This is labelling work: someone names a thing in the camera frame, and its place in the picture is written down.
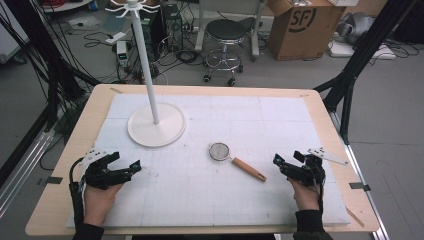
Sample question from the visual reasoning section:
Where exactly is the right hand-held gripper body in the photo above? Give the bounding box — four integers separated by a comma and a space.
279, 147, 350, 187

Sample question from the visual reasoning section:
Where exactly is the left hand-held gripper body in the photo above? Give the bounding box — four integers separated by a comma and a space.
79, 148, 134, 191

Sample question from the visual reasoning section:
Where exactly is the wooden-handled mesh strainer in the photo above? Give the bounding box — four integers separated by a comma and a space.
208, 142, 268, 183

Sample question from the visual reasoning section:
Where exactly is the white hook rack stand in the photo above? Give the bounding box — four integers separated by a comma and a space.
105, 0, 187, 149

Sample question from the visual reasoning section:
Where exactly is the person's right hand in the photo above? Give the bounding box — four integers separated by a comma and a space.
287, 177, 323, 212

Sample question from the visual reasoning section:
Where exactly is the person's left hand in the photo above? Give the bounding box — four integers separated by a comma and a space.
82, 182, 125, 228

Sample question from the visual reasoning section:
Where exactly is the wooden table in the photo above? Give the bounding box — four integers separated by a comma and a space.
24, 83, 381, 237

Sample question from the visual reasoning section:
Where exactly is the black tape piece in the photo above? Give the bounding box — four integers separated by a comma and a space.
36, 175, 64, 187
348, 181, 372, 193

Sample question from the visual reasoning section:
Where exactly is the white grid mat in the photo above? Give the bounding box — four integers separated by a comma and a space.
66, 93, 351, 230

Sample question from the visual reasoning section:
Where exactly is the wooden strip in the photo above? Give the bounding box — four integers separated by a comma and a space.
344, 206, 365, 229

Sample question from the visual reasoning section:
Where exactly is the white device with green display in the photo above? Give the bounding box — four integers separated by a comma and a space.
115, 40, 130, 68

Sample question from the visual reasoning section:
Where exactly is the black metal stand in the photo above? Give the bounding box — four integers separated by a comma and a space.
312, 0, 420, 146
0, 0, 102, 135

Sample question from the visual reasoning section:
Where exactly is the white power strip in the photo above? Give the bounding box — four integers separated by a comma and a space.
104, 31, 128, 46

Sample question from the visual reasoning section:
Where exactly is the cardboard box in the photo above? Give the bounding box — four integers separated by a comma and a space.
266, 0, 348, 62

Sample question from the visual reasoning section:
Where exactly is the black round stool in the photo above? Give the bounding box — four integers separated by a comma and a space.
202, 18, 256, 88

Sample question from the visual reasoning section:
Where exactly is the grey white appliance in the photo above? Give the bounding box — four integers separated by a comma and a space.
334, 11, 377, 46

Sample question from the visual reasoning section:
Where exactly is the black computer tower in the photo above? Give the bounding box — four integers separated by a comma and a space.
139, 3, 185, 62

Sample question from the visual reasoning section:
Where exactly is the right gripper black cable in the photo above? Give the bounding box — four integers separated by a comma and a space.
312, 178, 327, 215

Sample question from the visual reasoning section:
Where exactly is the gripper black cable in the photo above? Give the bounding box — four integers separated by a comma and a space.
68, 157, 86, 228
312, 178, 327, 215

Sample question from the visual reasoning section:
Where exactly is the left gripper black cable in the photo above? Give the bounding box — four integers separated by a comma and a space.
68, 157, 86, 228

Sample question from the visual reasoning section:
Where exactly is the aluminium rail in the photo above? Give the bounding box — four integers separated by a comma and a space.
327, 111, 391, 240
0, 127, 56, 218

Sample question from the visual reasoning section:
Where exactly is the coiled black cable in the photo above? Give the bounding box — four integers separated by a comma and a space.
174, 49, 205, 67

